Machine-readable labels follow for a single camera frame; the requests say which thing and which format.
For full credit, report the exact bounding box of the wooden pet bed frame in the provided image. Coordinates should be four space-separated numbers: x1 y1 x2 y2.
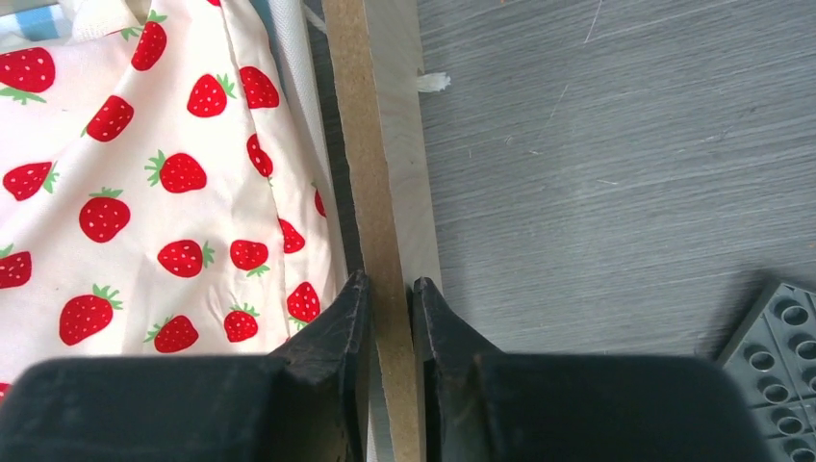
322 1 440 461

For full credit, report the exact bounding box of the black perforated pad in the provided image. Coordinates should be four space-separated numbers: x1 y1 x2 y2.
717 281 815 462

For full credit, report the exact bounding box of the strawberry print ruffled blanket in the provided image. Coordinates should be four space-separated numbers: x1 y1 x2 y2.
1 1 346 395

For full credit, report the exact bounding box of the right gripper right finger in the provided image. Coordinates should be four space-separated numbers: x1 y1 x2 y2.
411 278 771 461

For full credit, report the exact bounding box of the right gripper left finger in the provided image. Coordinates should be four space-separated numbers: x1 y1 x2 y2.
1 271 371 461

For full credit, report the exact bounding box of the blue striped mattress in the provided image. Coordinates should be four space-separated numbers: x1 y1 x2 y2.
1 1 72 53

